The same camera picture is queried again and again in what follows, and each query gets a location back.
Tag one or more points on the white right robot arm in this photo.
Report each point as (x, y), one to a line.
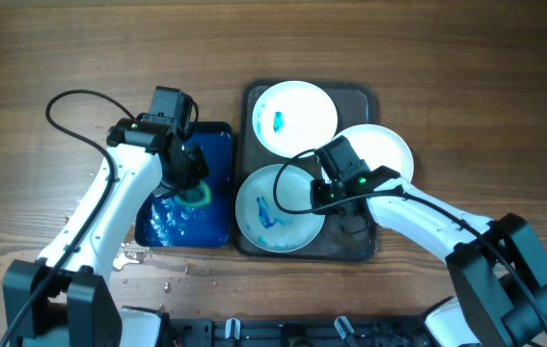
(498, 268)

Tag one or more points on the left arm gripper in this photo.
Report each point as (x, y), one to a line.
(200, 168)

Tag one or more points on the blue tray with water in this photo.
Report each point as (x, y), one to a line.
(164, 223)

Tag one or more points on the grey white plate bottom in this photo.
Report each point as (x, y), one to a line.
(263, 223)

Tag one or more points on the green scrubbing sponge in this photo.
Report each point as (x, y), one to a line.
(196, 197)

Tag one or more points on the dark brown serving tray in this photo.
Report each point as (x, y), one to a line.
(342, 238)

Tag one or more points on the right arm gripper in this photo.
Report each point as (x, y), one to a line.
(319, 187)

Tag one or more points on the white plate top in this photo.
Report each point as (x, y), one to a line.
(294, 116)

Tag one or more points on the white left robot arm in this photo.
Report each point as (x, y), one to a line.
(62, 298)

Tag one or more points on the pinkish white plate right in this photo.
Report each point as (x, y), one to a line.
(380, 146)

